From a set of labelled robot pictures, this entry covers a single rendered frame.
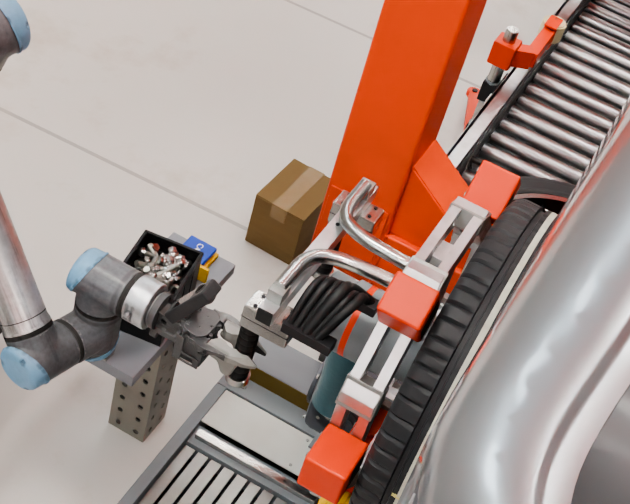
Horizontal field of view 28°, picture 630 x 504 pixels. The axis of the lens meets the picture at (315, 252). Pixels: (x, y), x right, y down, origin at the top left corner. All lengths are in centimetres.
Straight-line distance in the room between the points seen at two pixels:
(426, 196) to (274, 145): 140
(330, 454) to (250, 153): 204
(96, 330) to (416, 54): 81
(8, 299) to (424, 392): 76
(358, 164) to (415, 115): 19
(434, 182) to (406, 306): 78
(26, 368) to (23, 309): 10
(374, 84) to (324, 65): 186
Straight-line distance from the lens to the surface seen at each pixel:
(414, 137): 256
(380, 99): 255
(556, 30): 402
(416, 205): 266
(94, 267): 225
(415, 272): 200
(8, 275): 222
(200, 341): 218
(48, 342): 226
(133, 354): 266
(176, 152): 387
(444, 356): 192
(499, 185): 225
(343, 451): 202
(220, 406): 308
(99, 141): 386
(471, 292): 195
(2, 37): 224
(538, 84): 421
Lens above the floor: 243
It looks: 42 degrees down
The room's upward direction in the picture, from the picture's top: 17 degrees clockwise
